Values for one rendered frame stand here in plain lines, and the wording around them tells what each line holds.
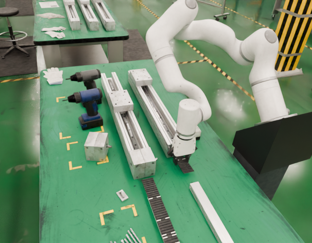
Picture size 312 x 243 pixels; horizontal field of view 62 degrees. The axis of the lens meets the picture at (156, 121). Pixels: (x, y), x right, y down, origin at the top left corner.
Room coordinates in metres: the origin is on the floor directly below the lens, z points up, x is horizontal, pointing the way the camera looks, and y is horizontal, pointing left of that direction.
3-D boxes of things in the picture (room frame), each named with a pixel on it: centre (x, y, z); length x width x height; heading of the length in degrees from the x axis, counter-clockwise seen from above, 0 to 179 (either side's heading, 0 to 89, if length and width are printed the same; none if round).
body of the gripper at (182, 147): (0.89, -0.13, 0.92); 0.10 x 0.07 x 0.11; 111
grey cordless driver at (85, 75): (1.35, 0.44, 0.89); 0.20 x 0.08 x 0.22; 120
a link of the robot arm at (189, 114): (0.89, -0.13, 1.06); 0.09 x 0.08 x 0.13; 125
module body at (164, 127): (1.31, 0.03, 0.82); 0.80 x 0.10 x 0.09; 21
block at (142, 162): (0.84, 0.04, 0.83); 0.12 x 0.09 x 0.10; 111
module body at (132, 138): (1.25, 0.21, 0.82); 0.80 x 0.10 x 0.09; 21
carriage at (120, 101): (1.25, 0.21, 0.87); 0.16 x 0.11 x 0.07; 21
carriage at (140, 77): (1.55, 0.12, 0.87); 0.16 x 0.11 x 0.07; 21
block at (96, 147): (0.92, 0.26, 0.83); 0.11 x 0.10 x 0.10; 90
